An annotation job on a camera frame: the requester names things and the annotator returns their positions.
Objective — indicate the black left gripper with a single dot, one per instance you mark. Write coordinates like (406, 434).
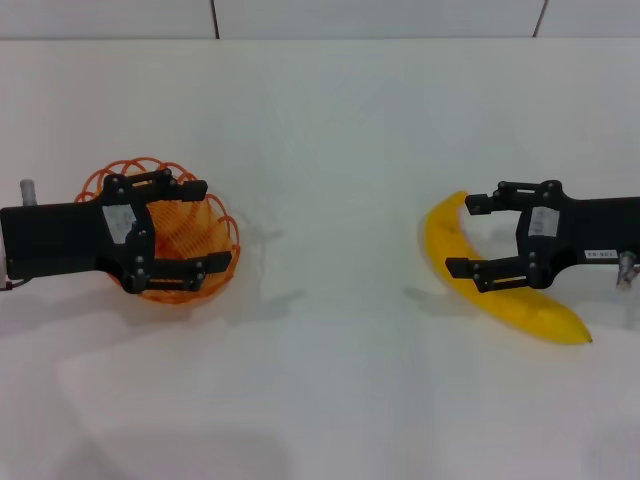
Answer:
(55, 237)

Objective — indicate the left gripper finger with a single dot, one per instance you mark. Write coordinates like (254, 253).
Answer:
(215, 261)

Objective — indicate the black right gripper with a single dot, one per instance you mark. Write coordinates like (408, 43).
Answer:
(590, 225)

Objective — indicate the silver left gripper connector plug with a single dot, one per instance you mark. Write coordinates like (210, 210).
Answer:
(28, 192)

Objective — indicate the yellow banana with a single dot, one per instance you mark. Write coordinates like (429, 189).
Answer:
(440, 235)

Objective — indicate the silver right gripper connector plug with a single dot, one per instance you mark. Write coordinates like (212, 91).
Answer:
(625, 272)

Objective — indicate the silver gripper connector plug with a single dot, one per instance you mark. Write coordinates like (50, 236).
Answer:
(625, 272)
(28, 192)

